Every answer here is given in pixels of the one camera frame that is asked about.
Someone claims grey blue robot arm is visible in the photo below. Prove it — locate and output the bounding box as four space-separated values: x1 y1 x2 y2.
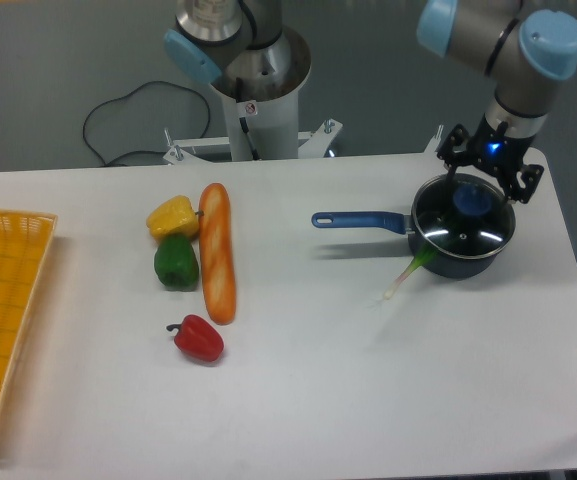
164 1 577 203

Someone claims black cable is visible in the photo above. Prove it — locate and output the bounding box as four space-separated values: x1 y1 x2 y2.
82 80 212 168

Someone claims red bell pepper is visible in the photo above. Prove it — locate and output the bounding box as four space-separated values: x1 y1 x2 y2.
166 314 224 363

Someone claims baguette bread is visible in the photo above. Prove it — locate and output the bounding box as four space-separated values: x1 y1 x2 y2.
199 183 237 325

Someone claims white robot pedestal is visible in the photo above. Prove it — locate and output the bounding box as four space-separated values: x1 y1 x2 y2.
164 27 343 161

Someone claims yellow bell pepper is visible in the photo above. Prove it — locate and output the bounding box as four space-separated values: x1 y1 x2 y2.
146 195 199 241

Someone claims green bell pepper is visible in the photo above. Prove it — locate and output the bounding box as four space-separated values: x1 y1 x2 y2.
153 234 199 291

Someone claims green onion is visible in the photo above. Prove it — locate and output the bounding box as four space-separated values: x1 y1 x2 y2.
370 209 462 307

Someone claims dark pot blue handle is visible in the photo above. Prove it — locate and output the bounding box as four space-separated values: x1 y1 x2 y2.
311 173 516 279

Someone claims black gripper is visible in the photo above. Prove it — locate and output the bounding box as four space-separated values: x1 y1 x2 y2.
437 114 544 204

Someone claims glass lid blue knob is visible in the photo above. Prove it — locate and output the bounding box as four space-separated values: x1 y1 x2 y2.
412 173 516 258

